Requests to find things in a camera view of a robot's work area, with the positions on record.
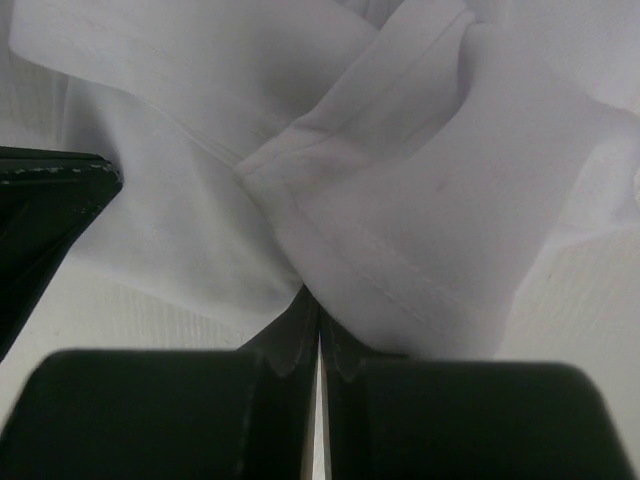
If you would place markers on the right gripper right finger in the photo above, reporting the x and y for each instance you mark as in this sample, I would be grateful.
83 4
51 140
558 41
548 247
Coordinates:
394 417

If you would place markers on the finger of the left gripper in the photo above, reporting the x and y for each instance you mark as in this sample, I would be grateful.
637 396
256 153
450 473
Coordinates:
48 199

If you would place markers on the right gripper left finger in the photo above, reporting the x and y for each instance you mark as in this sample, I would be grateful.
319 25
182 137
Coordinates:
172 414

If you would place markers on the white t-shirt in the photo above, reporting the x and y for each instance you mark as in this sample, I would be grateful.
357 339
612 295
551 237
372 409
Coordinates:
410 162

